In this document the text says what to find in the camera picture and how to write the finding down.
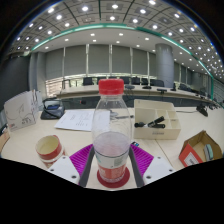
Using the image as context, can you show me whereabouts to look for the brown cardboard piece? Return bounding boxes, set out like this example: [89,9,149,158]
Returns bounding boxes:
[0,128,11,154]

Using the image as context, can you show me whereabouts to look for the grey round column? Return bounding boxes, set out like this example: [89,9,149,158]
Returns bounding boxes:
[154,43,175,89]

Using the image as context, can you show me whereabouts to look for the red floral cup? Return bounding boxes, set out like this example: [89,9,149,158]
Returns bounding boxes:
[34,134,66,164]

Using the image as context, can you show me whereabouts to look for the black table microphone unit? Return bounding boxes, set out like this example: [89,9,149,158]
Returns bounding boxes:
[195,103,210,118]

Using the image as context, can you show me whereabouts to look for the white paper sheet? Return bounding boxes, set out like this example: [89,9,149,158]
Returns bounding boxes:
[54,109,111,132]

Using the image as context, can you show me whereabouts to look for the row of black office chairs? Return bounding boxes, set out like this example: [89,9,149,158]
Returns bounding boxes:
[82,75,166,88]

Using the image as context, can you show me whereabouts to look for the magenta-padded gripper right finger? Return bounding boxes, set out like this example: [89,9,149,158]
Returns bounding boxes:
[128,143,177,188]

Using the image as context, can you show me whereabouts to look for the beige compartment organizer box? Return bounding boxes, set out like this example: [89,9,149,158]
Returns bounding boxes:
[133,98,182,141]

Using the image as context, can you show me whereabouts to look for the white printed paper bag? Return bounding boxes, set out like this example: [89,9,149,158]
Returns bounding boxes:
[3,89,44,133]

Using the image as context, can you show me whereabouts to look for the black desk phone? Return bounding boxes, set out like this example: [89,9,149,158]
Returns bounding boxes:
[40,98,66,120]

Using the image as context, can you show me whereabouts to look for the open cardboard box red side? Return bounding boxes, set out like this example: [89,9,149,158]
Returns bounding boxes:
[178,129,223,168]

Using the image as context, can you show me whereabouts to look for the long curved conference desk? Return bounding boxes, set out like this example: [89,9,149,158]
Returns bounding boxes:
[56,83,221,109]

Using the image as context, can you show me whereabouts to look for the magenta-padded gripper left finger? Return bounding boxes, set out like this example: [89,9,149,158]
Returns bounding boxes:
[46,143,97,189]

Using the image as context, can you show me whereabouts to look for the clear red-capped water bottle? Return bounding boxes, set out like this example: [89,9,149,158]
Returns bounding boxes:
[91,78,133,184]

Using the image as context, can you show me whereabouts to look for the recessed ceiling lights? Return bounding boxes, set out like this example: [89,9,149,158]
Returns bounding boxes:
[13,0,224,81]

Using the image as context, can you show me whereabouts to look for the grey whiteboard eraser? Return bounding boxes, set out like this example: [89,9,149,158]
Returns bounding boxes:
[203,143,215,162]

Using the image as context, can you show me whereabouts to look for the thin black cable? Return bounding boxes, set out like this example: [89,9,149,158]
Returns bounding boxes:
[175,109,198,115]

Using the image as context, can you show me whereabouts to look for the white remote control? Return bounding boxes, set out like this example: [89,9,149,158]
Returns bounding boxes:
[109,112,135,120]

